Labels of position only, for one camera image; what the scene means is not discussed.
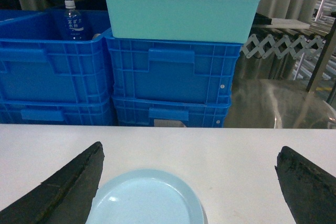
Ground blue crate lower right stack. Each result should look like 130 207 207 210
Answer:
111 95 232 127

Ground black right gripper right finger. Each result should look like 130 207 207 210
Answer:
275 146 335 223

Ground blue crate under teal bin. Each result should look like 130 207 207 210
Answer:
106 34 241 104

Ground blue crate below bottle crate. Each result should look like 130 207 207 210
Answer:
1 99 117 126

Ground expandable scissor roller conveyor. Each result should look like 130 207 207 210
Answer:
240 33 325 59

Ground clear water bottle blue label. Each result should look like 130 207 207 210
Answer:
64 0 88 41

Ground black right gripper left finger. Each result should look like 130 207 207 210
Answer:
1 142 104 223

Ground light blue round plate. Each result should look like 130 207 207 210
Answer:
86 169 205 223

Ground teal plastic bin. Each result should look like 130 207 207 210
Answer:
106 0 260 44

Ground blue crate with bottle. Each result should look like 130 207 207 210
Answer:
1 9 112 104

